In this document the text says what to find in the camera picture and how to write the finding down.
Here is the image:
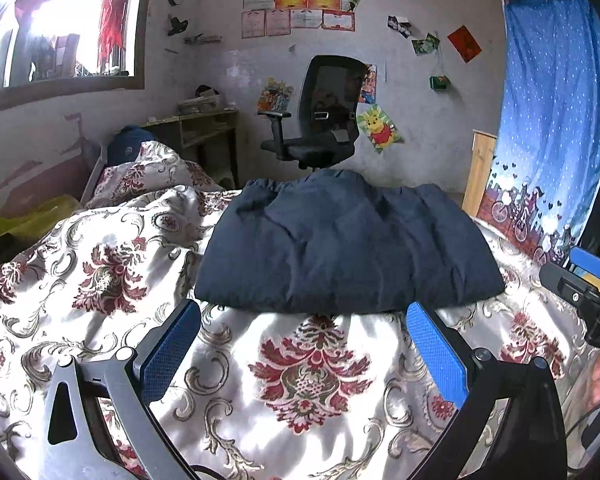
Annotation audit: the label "white bed headboard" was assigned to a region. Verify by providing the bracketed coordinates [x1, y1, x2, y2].
[81, 141, 110, 207]

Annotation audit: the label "yellow cloth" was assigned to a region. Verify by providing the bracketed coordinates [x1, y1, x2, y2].
[0, 195, 83, 251]

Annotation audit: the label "green wall photo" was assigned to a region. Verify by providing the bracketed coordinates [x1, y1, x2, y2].
[411, 32, 441, 56]

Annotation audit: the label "cartoon figure wall poster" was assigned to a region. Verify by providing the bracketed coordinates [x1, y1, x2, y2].
[359, 64, 377, 105]

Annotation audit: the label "light wooden board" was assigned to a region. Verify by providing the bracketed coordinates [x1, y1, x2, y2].
[461, 129, 497, 218]

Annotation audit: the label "wood-framed window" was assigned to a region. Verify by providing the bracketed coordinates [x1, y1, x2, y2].
[0, 0, 158, 118]

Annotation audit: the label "wooden shelf desk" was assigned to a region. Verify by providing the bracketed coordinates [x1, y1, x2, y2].
[140, 109, 241, 191]

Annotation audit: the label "dark navy padded jacket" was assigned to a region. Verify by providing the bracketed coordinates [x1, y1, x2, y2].
[194, 169, 507, 317]

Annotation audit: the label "yellow bear cartoon poster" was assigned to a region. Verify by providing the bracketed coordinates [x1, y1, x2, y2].
[356, 103, 405, 153]

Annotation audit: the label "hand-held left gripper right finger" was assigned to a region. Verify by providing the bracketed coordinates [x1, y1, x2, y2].
[405, 301, 567, 480]

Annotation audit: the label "group of wall certificates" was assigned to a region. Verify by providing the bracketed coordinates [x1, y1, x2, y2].
[241, 0, 378, 40]

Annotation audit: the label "red hanging garment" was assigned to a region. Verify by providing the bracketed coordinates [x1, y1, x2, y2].
[99, 0, 131, 61]

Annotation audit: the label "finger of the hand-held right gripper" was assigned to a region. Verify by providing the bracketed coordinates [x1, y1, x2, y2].
[539, 261, 600, 307]
[568, 246, 600, 295]

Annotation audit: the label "stack of papers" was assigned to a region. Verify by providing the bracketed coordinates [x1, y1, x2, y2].
[177, 95, 226, 114]

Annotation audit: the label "floral satin bed quilt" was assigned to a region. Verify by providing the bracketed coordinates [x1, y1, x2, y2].
[0, 140, 600, 480]

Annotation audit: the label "person's right hand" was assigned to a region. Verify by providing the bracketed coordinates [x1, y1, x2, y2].
[577, 352, 600, 411]

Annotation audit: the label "black and white wall photos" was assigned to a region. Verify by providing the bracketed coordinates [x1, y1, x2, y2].
[387, 15, 413, 38]

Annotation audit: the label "blue pillow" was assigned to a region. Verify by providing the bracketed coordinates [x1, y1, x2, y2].
[106, 126, 156, 167]

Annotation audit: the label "red paper envelope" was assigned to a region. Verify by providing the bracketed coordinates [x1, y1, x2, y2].
[447, 25, 483, 63]

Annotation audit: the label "blue dotted curtain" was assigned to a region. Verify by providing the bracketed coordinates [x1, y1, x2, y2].
[487, 0, 600, 266]

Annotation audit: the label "black mesh office chair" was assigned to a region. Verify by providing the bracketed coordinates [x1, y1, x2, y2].
[256, 55, 371, 171]

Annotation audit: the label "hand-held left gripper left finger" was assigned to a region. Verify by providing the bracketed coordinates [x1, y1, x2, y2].
[36, 299, 203, 480]

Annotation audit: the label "colourful cartoon poster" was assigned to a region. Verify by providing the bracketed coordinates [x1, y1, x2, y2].
[256, 77, 295, 113]

